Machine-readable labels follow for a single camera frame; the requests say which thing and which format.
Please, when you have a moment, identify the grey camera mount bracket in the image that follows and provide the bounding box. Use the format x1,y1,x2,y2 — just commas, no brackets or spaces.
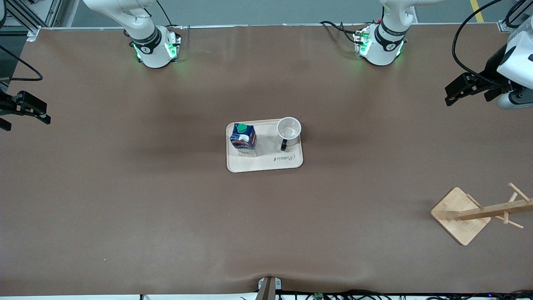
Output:
258,276,283,300

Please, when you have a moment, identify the white cup black handle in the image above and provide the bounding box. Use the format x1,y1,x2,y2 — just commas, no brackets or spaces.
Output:
276,117,302,152

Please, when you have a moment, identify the black right base cable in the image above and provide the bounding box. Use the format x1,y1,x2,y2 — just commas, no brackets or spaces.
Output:
155,0,191,44

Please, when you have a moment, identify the brown table cover mat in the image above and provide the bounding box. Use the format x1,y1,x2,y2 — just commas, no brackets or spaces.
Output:
0,24,533,297

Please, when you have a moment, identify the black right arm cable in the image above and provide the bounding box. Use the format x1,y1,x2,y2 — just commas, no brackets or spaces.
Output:
0,45,44,82

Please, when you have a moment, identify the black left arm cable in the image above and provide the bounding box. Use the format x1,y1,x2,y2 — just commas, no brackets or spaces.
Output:
452,0,525,86

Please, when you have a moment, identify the blue milk carton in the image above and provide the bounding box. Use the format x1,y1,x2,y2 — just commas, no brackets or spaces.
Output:
230,122,258,158

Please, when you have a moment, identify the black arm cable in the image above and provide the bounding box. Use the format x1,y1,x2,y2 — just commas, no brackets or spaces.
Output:
452,0,525,86
0,45,44,82

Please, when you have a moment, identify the wooden cup rack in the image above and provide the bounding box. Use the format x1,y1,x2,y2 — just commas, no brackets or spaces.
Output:
430,182,533,246

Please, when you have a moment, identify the aluminium frame profile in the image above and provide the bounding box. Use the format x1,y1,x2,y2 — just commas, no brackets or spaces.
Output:
0,0,64,42

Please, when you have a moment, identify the cream plastic tray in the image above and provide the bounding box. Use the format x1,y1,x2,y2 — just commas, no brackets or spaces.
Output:
226,118,304,173

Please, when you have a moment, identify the black left base cable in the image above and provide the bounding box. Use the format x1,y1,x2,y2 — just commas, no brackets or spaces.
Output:
319,20,361,44

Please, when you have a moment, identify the black base cable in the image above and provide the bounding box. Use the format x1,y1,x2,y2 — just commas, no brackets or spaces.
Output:
155,0,191,44
319,20,361,44

